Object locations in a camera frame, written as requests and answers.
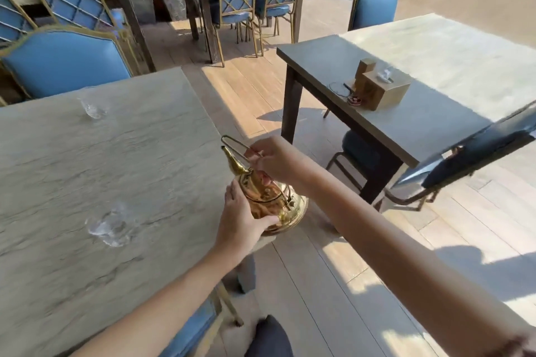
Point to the person's right hand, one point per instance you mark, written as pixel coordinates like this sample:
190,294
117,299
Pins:
284,160

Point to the person's left hand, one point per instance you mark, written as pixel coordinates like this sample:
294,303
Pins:
236,229

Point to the person's left thumb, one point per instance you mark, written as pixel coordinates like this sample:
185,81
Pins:
234,193

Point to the person's right fingers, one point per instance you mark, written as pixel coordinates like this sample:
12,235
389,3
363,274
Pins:
256,151

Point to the golden metal teapot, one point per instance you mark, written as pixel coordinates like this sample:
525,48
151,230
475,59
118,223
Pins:
268,202

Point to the person's left forearm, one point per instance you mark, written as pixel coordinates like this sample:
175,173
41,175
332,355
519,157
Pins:
167,306

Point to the person's right forearm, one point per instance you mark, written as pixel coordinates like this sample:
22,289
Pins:
398,260

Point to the dark blue cushioned chair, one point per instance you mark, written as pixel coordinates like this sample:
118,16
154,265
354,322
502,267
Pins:
360,151
473,156

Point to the small round ashtray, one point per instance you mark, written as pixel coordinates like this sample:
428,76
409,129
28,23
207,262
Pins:
355,100

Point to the clear drinking glass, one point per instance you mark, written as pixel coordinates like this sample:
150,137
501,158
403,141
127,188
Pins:
111,225
94,105

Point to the grey stone-top table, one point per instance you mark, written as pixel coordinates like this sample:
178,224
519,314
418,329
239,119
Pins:
104,202

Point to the small wooden block holder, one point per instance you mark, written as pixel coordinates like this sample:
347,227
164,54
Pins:
365,69

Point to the wooden tissue box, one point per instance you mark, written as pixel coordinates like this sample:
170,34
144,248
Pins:
383,91

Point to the person's dark trouser leg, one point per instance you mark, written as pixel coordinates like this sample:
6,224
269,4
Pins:
270,338

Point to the white tissue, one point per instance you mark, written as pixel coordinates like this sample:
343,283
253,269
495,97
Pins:
385,75

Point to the grey stone planter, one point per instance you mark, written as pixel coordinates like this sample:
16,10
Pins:
171,3

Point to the dark grey table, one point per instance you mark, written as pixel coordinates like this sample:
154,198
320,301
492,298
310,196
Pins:
418,89

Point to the pale table dark legs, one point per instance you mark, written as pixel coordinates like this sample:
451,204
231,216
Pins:
121,1

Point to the blue padded chair gold frame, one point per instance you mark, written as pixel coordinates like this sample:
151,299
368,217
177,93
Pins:
63,62
375,5
197,327

